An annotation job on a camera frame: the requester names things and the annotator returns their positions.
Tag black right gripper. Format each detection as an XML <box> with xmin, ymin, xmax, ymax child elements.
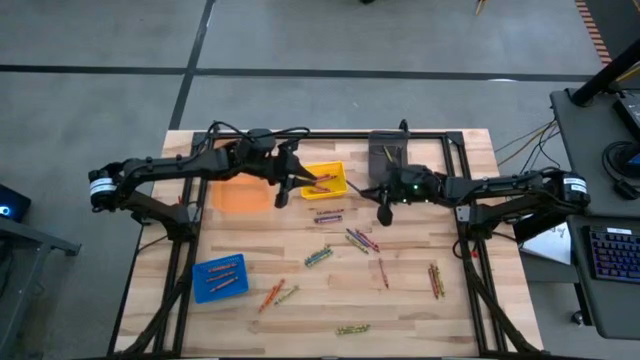
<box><xmin>359</xmin><ymin>166</ymin><xmax>446</xmax><ymax>227</ymax></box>

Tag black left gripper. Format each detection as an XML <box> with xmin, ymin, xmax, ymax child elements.
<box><xmin>249</xmin><ymin>144</ymin><xmax>318</xmax><ymax>210</ymax></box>

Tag grey plastic bin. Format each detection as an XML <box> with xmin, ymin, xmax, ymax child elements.
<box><xmin>368</xmin><ymin>130</ymin><xmax>411</xmax><ymax>182</ymax></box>

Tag purple blue crayon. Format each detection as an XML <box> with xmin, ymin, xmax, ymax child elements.
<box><xmin>346</xmin><ymin>228</ymin><xmax>372</xmax><ymax>250</ymax></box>

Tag yellow plastic basket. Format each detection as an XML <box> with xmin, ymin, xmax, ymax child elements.
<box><xmin>297</xmin><ymin>160</ymin><xmax>350</xmax><ymax>201</ymax></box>

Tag orange translucent plastic bin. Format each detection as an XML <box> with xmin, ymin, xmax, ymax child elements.
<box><xmin>207</xmin><ymin>135</ymin><xmax>273</xmax><ymax>214</ymax></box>

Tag pink red crayon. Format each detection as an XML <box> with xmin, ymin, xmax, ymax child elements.
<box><xmin>377</xmin><ymin>256</ymin><xmax>391</xmax><ymax>290</ymax></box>

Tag blue plastic basket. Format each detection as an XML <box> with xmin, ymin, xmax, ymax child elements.
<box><xmin>191</xmin><ymin>252</ymin><xmax>250</xmax><ymax>305</ymax></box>

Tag black diagonal bar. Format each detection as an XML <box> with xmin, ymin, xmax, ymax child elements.
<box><xmin>512</xmin><ymin>209</ymin><xmax>585</xmax><ymax>245</ymax></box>

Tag white paper sheet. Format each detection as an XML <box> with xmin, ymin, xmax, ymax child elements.
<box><xmin>518</xmin><ymin>219</ymin><xmax>574</xmax><ymax>266</ymax></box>

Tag black headphones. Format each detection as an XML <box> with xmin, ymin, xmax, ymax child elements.
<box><xmin>601</xmin><ymin>139</ymin><xmax>640</xmax><ymax>201</ymax></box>

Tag backlit keyboard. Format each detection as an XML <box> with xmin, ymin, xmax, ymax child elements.
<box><xmin>588</xmin><ymin>225</ymin><xmax>640</xmax><ymax>285</ymax></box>

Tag black pole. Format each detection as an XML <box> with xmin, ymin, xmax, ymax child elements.
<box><xmin>571</xmin><ymin>38</ymin><xmax>640</xmax><ymax>108</ymax></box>

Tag grey keyboard desk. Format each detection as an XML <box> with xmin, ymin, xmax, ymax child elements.
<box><xmin>566</xmin><ymin>213</ymin><xmax>640</xmax><ymax>342</ymax></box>

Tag grey side cart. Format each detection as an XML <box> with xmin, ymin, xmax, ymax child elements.
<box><xmin>0</xmin><ymin>217</ymin><xmax>83</xmax><ymax>359</ymax></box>

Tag black box with blue light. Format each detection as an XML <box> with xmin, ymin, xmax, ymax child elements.
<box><xmin>0</xmin><ymin>183</ymin><xmax>32</xmax><ymax>224</ymax></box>

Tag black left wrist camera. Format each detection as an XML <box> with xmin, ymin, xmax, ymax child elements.
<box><xmin>247</xmin><ymin>128</ymin><xmax>277</xmax><ymax>154</ymax></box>

